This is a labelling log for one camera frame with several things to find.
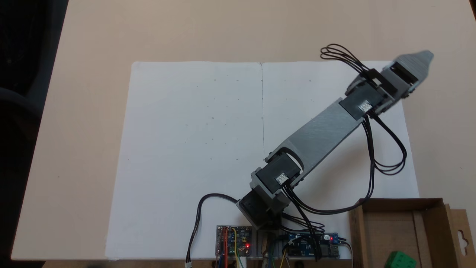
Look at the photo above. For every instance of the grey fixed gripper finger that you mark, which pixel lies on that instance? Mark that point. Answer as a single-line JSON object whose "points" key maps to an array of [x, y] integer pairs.
{"points": [[424, 61]]}

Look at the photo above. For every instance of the green dice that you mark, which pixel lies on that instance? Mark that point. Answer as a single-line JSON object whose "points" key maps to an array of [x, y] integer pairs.
{"points": [[399, 260]]}

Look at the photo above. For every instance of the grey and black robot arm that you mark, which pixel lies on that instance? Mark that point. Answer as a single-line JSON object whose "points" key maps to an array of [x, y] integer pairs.
{"points": [[319, 130]]}

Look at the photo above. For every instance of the brown cardboard box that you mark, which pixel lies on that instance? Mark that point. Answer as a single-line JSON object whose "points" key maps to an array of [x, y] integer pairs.
{"points": [[390, 230]]}

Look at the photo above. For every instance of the blue circuit board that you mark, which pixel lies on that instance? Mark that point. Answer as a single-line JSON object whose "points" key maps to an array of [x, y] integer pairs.
{"points": [[331, 247]]}

